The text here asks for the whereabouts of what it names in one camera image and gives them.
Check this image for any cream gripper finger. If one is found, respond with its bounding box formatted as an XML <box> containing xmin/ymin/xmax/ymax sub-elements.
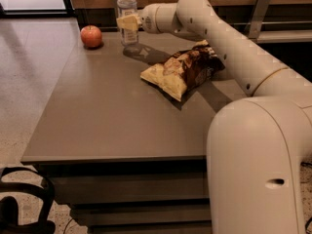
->
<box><xmin>116</xmin><ymin>14</ymin><xmax>142</xmax><ymax>31</ymax></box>

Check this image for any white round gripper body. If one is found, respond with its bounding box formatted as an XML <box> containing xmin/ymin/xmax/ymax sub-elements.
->
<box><xmin>138</xmin><ymin>4</ymin><xmax>160</xmax><ymax>34</ymax></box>

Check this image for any clear plastic water bottle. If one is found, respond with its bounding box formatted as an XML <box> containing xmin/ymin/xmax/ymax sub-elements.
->
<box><xmin>117</xmin><ymin>0</ymin><xmax>138</xmax><ymax>46</ymax></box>

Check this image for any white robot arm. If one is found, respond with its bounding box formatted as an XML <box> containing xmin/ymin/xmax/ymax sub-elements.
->
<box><xmin>117</xmin><ymin>0</ymin><xmax>312</xmax><ymax>234</ymax></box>

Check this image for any red apple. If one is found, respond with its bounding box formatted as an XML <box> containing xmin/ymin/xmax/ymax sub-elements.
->
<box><xmin>80</xmin><ymin>25</ymin><xmax>102</xmax><ymax>48</ymax></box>

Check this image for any yellow brown chip bag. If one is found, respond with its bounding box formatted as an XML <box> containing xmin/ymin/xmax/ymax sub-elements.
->
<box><xmin>140</xmin><ymin>40</ymin><xmax>225</xmax><ymax>101</ymax></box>

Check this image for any grey drawer cabinet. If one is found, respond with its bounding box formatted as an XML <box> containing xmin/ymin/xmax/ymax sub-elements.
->
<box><xmin>21</xmin><ymin>33</ymin><xmax>244</xmax><ymax>234</ymax></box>

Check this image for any black chair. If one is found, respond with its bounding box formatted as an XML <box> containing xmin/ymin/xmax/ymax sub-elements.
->
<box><xmin>0</xmin><ymin>167</ymin><xmax>56</xmax><ymax>234</ymax></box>

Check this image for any right metal wall bracket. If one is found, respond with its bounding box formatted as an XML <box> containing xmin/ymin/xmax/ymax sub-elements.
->
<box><xmin>245</xmin><ymin>0</ymin><xmax>271</xmax><ymax>40</ymax></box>

